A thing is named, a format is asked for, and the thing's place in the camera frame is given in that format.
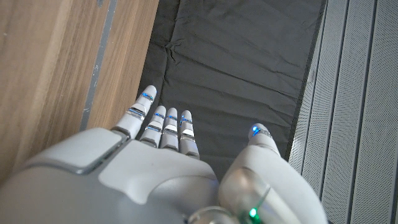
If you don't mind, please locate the black backdrop curtain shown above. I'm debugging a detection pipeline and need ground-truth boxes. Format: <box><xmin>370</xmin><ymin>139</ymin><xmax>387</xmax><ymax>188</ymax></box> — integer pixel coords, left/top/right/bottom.
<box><xmin>136</xmin><ymin>0</ymin><xmax>327</xmax><ymax>183</ymax></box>

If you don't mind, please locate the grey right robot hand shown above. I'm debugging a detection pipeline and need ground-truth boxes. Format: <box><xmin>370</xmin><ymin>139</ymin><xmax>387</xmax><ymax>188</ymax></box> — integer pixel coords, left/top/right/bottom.
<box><xmin>0</xmin><ymin>85</ymin><xmax>329</xmax><ymax>224</ymax></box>

